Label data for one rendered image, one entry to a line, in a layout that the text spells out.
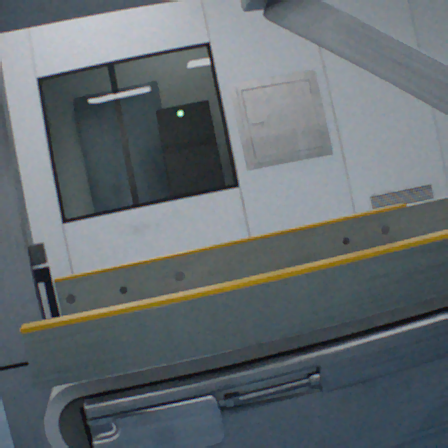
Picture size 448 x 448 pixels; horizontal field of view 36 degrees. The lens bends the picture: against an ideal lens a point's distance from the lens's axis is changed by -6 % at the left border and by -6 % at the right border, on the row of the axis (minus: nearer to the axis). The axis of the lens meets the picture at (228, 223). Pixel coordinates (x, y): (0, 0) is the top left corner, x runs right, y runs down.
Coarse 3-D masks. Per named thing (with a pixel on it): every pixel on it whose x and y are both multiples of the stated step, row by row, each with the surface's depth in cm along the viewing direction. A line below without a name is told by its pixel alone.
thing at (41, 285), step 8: (40, 272) 63; (48, 272) 63; (40, 280) 63; (48, 280) 63; (40, 288) 63; (48, 288) 63; (40, 296) 63; (48, 296) 63; (48, 304) 63; (56, 304) 63; (48, 312) 63; (56, 312) 63
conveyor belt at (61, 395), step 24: (384, 312) 41; (408, 312) 41; (288, 336) 40; (312, 336) 40; (336, 336) 40; (192, 360) 39; (216, 360) 39; (240, 360) 39; (72, 384) 38; (96, 384) 38; (120, 384) 38; (144, 384) 52; (48, 408) 37; (48, 432) 37
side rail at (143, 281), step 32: (352, 224) 67; (384, 224) 67; (416, 224) 68; (192, 256) 64; (224, 256) 65; (256, 256) 65; (288, 256) 66; (320, 256) 66; (64, 288) 62; (96, 288) 63; (128, 288) 63; (160, 288) 64; (192, 288) 64
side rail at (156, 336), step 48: (288, 288) 38; (336, 288) 38; (384, 288) 39; (432, 288) 39; (48, 336) 36; (96, 336) 36; (144, 336) 37; (192, 336) 37; (240, 336) 38; (48, 384) 36
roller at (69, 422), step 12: (84, 396) 38; (96, 396) 38; (72, 408) 37; (60, 420) 37; (72, 420) 37; (84, 420) 37; (72, 432) 37; (84, 432) 37; (72, 444) 37; (84, 444) 37
